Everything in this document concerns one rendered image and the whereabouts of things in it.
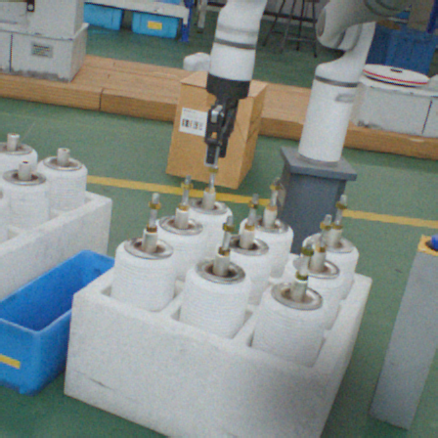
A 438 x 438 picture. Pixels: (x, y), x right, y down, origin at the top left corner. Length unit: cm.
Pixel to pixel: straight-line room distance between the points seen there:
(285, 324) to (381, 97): 220
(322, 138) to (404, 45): 409
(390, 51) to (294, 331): 463
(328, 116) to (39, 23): 178
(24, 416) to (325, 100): 83
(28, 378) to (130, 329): 19
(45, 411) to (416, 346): 59
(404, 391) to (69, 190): 70
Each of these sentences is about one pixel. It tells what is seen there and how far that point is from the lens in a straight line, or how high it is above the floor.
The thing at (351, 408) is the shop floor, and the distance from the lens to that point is 122.
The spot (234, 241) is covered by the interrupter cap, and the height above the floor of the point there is 25.
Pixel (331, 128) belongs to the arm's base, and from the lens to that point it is 144.
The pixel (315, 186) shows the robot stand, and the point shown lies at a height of 26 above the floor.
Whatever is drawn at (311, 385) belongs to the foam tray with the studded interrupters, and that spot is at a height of 17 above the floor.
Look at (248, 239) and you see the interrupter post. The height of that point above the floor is 27.
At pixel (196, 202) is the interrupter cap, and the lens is 123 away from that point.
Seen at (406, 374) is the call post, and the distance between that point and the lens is 117.
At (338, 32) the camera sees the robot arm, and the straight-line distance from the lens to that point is 137.
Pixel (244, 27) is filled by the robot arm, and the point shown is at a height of 58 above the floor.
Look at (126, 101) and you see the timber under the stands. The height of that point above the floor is 6.
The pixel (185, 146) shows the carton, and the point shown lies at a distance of 215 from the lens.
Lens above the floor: 68
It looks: 21 degrees down
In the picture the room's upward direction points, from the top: 10 degrees clockwise
